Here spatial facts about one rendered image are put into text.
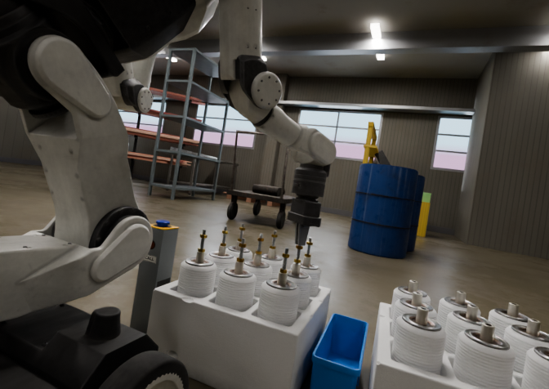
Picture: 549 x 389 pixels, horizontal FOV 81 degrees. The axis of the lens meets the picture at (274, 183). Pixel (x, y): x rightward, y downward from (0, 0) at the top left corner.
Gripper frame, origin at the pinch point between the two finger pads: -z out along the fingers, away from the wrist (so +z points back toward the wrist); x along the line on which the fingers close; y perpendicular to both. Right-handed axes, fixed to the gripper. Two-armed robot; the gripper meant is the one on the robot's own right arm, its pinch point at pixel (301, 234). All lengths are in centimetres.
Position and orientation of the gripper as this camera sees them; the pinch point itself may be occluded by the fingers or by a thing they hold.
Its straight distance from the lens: 90.7
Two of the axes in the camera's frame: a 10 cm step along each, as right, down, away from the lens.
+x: 4.3, 0.7, -9.0
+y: 8.9, 1.4, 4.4
